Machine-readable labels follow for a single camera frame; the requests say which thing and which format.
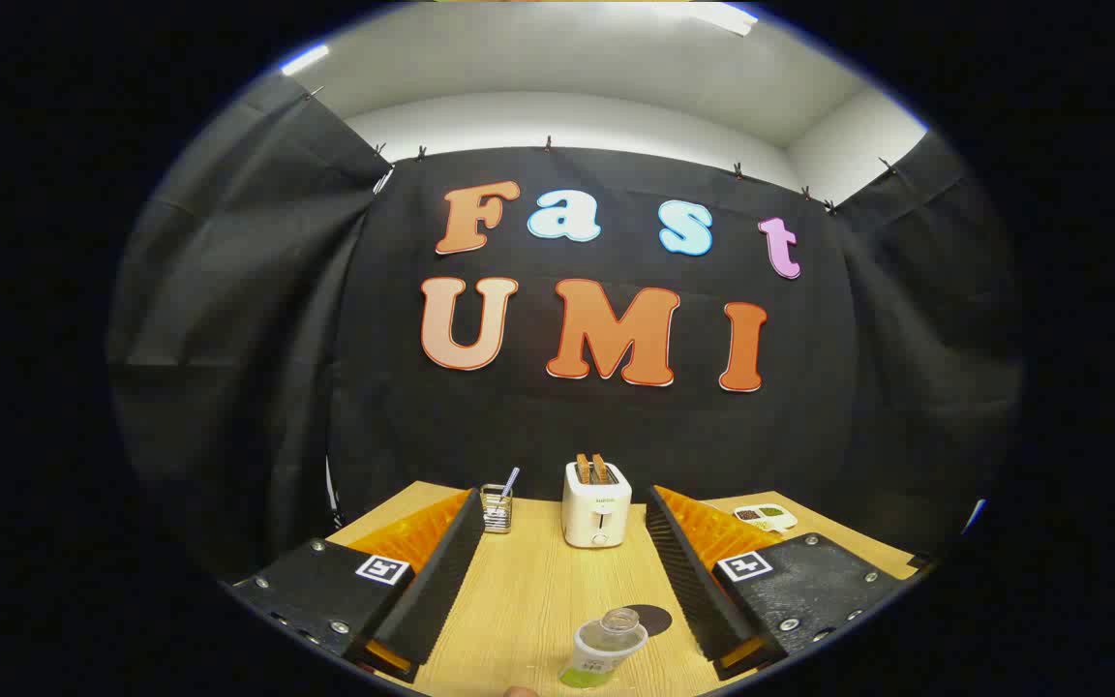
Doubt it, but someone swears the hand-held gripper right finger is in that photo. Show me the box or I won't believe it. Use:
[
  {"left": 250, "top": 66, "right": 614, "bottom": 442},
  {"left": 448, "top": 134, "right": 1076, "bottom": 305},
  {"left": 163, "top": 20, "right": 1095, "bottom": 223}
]
[{"left": 643, "top": 484, "right": 936, "bottom": 683}]

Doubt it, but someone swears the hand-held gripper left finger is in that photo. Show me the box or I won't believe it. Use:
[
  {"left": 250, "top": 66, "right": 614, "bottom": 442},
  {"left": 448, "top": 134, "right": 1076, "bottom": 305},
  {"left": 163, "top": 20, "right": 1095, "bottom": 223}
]
[{"left": 224, "top": 487, "right": 488, "bottom": 683}]

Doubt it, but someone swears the dark round coaster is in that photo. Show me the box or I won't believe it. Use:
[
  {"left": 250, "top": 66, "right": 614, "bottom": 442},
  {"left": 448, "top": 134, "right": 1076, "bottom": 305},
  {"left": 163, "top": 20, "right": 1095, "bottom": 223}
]
[{"left": 620, "top": 605, "right": 673, "bottom": 638}]

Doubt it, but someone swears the clear bottle white green label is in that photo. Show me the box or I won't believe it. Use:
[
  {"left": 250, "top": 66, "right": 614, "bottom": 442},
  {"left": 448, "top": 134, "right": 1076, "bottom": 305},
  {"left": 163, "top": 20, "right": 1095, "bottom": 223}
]
[{"left": 557, "top": 607, "right": 648, "bottom": 690}]

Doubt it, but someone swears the clear glass holder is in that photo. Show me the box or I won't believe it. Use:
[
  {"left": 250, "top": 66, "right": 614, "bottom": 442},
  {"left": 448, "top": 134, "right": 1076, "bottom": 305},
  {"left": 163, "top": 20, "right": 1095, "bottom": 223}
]
[{"left": 480, "top": 484, "right": 514, "bottom": 534}]

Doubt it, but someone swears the wooden table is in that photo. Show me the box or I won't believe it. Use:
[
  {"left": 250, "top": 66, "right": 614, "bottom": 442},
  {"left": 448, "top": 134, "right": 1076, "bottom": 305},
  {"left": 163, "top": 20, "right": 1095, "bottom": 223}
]
[{"left": 325, "top": 481, "right": 921, "bottom": 697}]

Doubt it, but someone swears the white divided condiment dish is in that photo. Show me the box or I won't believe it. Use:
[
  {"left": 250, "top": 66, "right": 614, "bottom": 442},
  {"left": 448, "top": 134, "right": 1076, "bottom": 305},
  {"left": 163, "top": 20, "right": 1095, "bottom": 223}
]
[{"left": 734, "top": 503, "right": 799, "bottom": 533}]

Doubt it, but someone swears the white toaster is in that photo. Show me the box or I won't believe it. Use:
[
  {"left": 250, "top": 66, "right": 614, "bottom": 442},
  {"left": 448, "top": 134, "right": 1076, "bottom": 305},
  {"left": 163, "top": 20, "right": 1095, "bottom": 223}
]
[{"left": 562, "top": 461, "right": 633, "bottom": 550}]

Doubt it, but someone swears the black backdrop cloth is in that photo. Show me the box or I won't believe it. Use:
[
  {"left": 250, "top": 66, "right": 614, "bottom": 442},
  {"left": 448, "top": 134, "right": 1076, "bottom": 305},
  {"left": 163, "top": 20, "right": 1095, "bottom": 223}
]
[{"left": 107, "top": 73, "right": 1023, "bottom": 582}]

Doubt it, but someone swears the ceiling light strip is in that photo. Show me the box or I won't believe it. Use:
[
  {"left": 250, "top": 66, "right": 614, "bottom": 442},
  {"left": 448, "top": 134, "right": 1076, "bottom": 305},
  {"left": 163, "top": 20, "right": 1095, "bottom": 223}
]
[
  {"left": 683, "top": 2, "right": 760, "bottom": 38},
  {"left": 280, "top": 44, "right": 331, "bottom": 76}
]

